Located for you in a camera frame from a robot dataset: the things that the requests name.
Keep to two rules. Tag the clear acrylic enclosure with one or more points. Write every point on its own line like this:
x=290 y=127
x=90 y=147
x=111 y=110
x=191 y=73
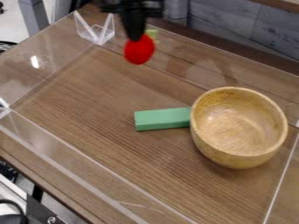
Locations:
x=71 y=93

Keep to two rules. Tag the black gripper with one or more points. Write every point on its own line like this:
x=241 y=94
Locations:
x=133 y=16

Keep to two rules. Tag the black metal bracket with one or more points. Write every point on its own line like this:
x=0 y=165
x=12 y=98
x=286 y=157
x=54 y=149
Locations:
x=39 y=214

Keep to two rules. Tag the green rectangular block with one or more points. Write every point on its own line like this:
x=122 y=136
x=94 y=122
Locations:
x=161 y=119

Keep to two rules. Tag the light wooden bowl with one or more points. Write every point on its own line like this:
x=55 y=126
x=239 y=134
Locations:
x=238 y=127

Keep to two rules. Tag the red plush strawberry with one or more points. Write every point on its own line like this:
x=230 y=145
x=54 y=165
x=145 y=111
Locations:
x=139 y=52

